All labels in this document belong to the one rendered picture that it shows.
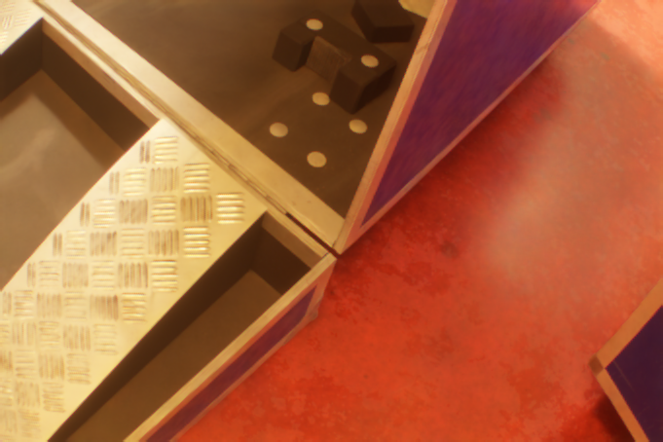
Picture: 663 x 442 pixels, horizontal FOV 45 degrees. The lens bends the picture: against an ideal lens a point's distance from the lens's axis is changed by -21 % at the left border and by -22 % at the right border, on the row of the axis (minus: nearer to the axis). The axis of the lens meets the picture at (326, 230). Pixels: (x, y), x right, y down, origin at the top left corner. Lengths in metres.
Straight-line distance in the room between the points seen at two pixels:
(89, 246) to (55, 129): 0.30
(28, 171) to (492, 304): 0.71
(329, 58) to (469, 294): 0.38
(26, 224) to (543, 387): 0.79
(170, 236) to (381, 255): 0.35
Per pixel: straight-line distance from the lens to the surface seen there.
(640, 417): 1.14
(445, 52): 0.91
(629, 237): 1.56
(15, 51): 1.35
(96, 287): 1.08
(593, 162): 1.62
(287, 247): 1.14
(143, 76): 1.22
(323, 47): 1.22
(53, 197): 1.27
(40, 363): 1.06
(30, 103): 1.39
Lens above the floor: 1.07
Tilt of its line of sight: 54 degrees down
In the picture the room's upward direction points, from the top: 22 degrees clockwise
